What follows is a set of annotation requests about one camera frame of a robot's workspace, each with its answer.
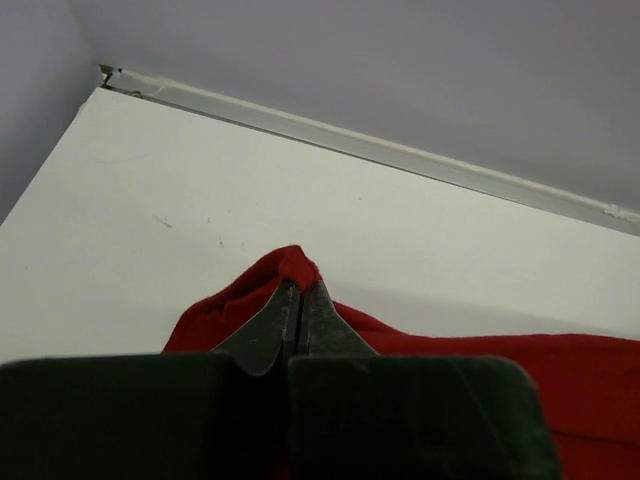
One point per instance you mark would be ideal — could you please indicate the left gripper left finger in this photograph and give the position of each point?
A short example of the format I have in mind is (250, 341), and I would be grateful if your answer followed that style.
(215, 415)

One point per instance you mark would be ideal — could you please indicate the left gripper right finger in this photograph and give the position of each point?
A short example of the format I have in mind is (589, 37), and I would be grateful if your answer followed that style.
(356, 414)

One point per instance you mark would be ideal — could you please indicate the dark red t shirt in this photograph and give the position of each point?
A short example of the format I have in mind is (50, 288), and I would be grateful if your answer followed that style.
(587, 385)

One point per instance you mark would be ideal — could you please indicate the aluminium table edge rail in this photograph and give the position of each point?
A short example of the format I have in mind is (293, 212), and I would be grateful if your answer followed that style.
(223, 108)

